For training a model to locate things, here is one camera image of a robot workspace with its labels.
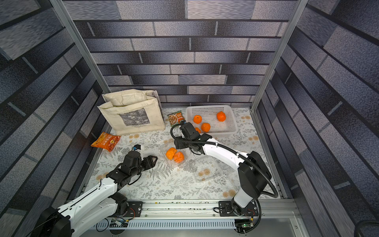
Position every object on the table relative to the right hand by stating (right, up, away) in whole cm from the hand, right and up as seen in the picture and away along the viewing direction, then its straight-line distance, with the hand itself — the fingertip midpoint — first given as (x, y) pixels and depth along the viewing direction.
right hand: (179, 139), depth 85 cm
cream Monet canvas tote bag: (-28, +17, +2) cm, 33 cm away
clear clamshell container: (-9, -5, +12) cm, 16 cm away
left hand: (-14, -11, -1) cm, 18 cm away
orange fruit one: (+29, +14, +21) cm, 39 cm away
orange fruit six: (-1, -11, +3) cm, 12 cm away
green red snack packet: (-5, +13, +27) cm, 30 cm away
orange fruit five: (-5, -9, +2) cm, 10 cm away
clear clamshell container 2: (+16, -18, +2) cm, 24 cm away
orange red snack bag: (-49, -3, +10) cm, 50 cm away
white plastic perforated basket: (+23, +12, +28) cm, 38 cm away
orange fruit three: (+12, +12, +22) cm, 28 cm away
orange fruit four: (+17, +6, +16) cm, 24 cm away
